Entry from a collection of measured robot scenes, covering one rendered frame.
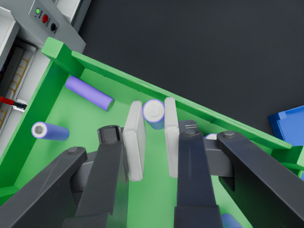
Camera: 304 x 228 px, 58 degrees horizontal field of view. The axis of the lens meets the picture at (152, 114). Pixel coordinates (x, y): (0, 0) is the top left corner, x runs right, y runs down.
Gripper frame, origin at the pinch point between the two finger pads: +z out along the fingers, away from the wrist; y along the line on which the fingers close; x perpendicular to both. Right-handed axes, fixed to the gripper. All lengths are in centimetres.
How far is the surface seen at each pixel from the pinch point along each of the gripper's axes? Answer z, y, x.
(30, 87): 53, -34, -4
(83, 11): 77, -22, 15
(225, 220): 8.4, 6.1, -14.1
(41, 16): 48, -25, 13
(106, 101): 15.6, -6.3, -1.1
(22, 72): 54, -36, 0
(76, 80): 17.0, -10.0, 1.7
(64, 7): 62, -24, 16
